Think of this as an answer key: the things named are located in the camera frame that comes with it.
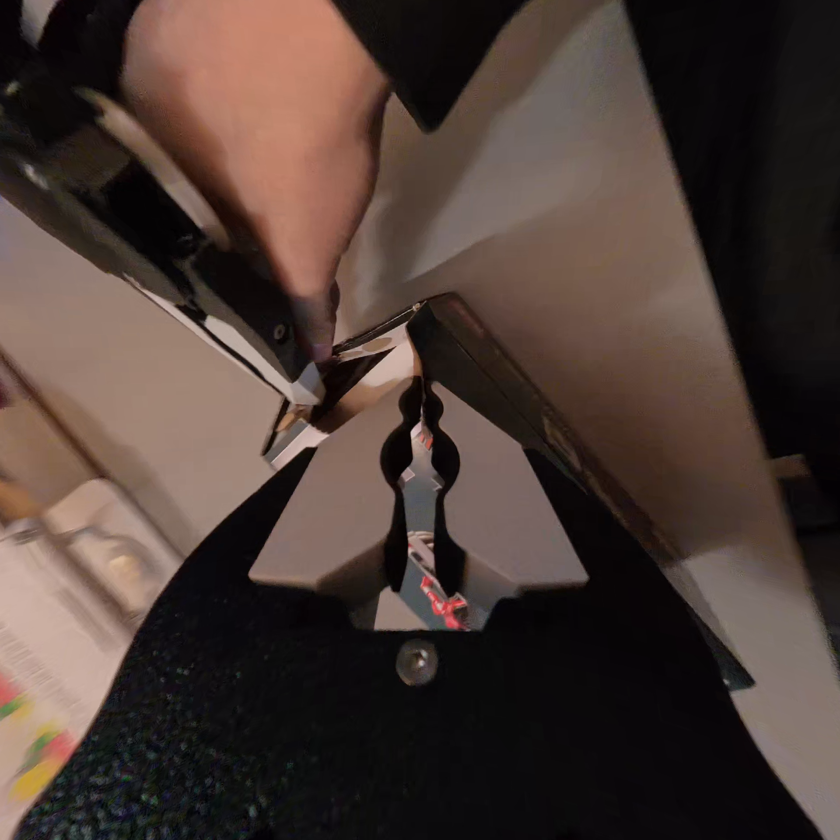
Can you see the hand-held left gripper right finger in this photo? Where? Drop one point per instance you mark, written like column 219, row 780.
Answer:
column 505, row 518

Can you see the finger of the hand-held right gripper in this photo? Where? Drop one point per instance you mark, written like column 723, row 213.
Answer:
column 308, row 387
column 295, row 446

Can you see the printed paper sheet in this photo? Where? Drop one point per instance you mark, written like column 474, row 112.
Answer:
column 39, row 656

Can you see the black toy box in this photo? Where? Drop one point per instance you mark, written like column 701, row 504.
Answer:
column 472, row 367

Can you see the person's right hand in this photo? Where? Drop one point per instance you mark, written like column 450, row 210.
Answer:
column 262, row 131

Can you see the person's black clothing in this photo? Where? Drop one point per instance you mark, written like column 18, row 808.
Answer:
column 774, row 197

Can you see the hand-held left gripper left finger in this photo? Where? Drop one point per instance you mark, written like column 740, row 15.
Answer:
column 328, row 512

